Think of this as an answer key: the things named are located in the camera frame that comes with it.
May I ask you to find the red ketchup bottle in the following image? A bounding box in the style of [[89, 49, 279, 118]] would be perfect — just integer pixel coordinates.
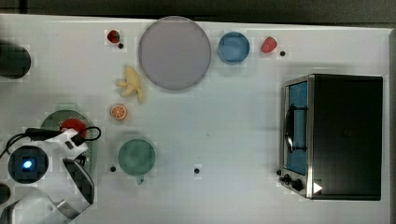
[[60, 118, 87, 137]]

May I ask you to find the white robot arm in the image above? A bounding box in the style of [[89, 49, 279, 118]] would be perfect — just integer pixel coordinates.
[[1, 140, 94, 224]]

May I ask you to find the large grey round plate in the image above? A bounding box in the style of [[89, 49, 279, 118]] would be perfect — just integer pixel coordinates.
[[138, 16, 211, 91]]

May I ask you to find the peeled banana toy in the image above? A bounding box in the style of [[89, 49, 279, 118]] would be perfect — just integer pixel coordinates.
[[116, 66, 144, 104]]

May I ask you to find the blue bowl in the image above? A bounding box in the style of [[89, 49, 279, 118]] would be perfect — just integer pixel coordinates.
[[218, 32, 250, 64]]

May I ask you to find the green metal cup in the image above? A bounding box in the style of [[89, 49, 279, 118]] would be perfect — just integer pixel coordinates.
[[118, 138, 156, 185]]

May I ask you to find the orange half slice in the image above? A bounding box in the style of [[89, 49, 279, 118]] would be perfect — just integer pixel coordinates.
[[110, 105, 128, 120]]

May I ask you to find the red strawberry toy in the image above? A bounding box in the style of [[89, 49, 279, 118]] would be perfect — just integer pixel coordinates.
[[262, 36, 277, 53]]

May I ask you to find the small red green strawberry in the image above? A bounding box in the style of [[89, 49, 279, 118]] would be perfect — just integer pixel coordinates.
[[106, 30, 120, 44]]

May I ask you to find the black pot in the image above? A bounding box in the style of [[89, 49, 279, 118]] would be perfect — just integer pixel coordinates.
[[0, 42, 32, 79]]

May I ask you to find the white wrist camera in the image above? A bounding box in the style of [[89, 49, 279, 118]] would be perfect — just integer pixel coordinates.
[[44, 129, 89, 159]]

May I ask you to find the black camera cable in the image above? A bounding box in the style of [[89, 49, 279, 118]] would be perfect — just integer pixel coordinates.
[[0, 125, 103, 157]]

